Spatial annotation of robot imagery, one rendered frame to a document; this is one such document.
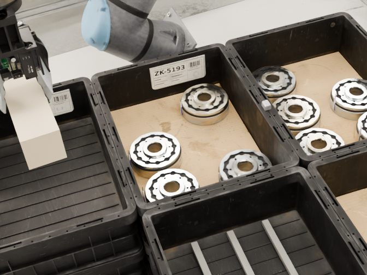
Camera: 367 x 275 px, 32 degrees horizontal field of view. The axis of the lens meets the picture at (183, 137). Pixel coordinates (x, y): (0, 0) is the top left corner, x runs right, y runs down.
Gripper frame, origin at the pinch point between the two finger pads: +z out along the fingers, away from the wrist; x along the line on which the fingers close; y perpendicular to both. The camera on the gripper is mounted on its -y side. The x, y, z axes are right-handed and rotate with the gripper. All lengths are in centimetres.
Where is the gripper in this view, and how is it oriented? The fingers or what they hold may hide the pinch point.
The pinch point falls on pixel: (24, 97)
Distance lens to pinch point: 108.5
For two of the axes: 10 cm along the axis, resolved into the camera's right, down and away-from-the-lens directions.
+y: 3.9, 6.2, -6.8
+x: 9.2, -3.1, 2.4
